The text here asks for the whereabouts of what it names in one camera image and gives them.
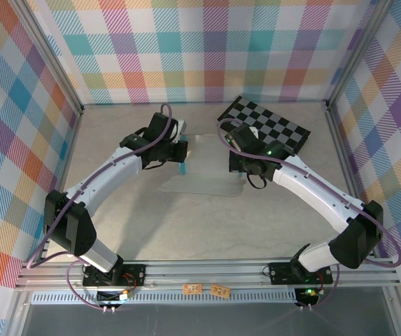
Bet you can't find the folding black grey chessboard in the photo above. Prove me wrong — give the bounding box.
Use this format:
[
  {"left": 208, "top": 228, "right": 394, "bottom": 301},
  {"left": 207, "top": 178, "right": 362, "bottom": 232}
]
[{"left": 217, "top": 96, "right": 311, "bottom": 155}]

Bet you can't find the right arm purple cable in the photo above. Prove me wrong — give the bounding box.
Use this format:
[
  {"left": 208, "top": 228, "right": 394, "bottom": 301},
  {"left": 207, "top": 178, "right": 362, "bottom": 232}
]
[{"left": 217, "top": 118, "right": 401, "bottom": 311}]

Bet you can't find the left black controller board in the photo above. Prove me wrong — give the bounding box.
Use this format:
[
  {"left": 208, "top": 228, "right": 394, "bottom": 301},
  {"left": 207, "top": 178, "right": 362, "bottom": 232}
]
[{"left": 96, "top": 289, "right": 134, "bottom": 305}]

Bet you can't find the white slotted cable duct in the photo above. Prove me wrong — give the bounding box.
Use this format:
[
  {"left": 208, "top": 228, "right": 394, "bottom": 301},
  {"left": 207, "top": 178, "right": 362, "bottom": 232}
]
[{"left": 30, "top": 288, "right": 322, "bottom": 306}]

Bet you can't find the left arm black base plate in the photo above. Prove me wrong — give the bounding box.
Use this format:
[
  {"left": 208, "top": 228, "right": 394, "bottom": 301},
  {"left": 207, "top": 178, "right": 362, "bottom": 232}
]
[{"left": 82, "top": 262, "right": 147, "bottom": 288}]

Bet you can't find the aluminium table side rail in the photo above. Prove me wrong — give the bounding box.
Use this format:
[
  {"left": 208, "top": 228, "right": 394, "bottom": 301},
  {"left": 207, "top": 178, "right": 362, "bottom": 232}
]
[
  {"left": 38, "top": 107, "right": 85, "bottom": 263},
  {"left": 324, "top": 100, "right": 379, "bottom": 259}
]

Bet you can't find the right black controller board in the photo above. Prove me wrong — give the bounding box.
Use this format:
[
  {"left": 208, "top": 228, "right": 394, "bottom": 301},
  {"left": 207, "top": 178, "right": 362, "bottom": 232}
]
[{"left": 294, "top": 286, "right": 321, "bottom": 306}]

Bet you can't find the blue paper box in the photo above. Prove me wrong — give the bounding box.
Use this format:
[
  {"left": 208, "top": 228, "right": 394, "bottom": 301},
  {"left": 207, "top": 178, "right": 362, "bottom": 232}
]
[{"left": 157, "top": 134, "right": 247, "bottom": 199}]

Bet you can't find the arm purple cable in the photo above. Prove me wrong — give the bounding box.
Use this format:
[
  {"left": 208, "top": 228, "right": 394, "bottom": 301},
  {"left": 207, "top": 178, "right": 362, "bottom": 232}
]
[
  {"left": 217, "top": 118, "right": 401, "bottom": 311},
  {"left": 27, "top": 103, "right": 173, "bottom": 311}
]

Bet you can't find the aluminium mounting rail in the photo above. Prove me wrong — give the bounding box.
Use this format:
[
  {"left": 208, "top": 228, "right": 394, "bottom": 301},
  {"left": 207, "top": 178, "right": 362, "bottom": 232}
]
[{"left": 14, "top": 258, "right": 401, "bottom": 291}]

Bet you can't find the aluminium frame post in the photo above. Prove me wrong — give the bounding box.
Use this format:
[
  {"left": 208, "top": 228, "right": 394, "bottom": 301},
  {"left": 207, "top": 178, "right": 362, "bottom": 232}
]
[
  {"left": 325, "top": 0, "right": 397, "bottom": 110},
  {"left": 9, "top": 0, "right": 85, "bottom": 117}
]

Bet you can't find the black controller board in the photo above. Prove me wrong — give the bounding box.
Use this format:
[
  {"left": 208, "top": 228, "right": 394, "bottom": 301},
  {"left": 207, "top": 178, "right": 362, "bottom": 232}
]
[
  {"left": 96, "top": 289, "right": 134, "bottom": 305},
  {"left": 294, "top": 286, "right": 321, "bottom": 306}
]

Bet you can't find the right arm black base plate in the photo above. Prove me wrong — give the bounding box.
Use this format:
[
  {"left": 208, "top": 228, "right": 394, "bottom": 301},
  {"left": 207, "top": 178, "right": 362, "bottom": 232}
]
[{"left": 268, "top": 260, "right": 334, "bottom": 285}]

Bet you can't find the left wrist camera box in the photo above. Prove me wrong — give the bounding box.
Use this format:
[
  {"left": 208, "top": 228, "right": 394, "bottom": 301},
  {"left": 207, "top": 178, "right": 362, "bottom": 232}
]
[{"left": 171, "top": 119, "right": 188, "bottom": 145}]

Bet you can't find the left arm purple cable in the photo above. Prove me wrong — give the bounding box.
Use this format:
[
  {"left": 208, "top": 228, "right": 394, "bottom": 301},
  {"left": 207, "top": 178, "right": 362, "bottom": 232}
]
[{"left": 27, "top": 103, "right": 173, "bottom": 311}]

